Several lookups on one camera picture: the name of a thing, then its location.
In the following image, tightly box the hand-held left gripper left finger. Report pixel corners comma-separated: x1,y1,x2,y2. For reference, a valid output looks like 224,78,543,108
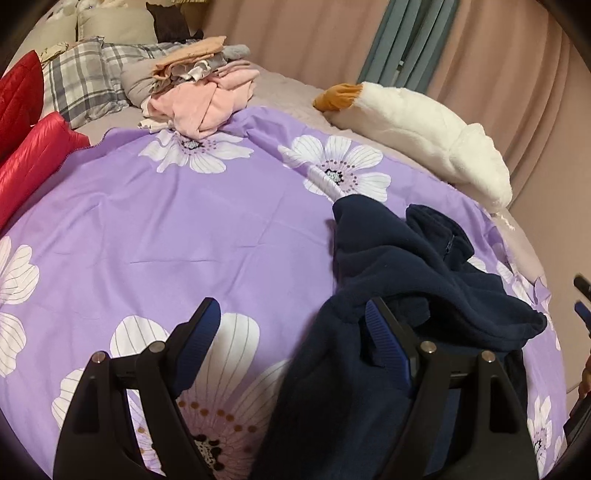
53,298,221,480

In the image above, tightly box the teal curtain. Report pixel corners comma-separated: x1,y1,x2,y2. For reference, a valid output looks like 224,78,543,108
358,0,460,95

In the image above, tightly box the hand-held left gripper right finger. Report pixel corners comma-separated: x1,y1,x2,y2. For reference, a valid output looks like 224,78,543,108
365,296,541,480

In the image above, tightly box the orange garment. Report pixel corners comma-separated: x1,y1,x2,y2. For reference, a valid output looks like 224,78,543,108
151,38,226,79

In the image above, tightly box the floral print pillow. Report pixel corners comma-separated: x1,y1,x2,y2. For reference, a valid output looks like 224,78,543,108
38,41,71,63

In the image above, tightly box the grey folded garment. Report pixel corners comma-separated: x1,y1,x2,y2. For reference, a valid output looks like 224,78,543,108
210,44,252,68

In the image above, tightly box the purple floral duvet cover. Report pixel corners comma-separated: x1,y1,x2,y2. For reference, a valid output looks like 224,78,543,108
0,105,571,478

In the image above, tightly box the large plaid pillow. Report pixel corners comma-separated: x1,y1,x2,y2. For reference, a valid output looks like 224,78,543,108
41,38,130,130

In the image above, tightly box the navy fleece jacket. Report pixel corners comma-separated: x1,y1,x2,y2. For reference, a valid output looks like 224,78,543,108
252,194,548,480

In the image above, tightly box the grey cushion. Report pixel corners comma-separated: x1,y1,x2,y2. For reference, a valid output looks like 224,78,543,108
121,60,162,108

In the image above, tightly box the beige pillow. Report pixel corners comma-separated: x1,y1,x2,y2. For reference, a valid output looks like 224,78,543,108
75,2,158,45

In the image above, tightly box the red puffer jacket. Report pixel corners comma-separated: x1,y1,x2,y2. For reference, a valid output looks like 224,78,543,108
0,50,90,232

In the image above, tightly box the white plush goose toy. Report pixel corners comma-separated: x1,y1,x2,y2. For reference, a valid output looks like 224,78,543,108
313,82,513,214

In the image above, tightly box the black cloth item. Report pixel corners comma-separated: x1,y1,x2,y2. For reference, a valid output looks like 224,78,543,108
146,2,204,43

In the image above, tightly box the pink garment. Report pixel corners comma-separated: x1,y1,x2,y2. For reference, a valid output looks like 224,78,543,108
140,68,260,139

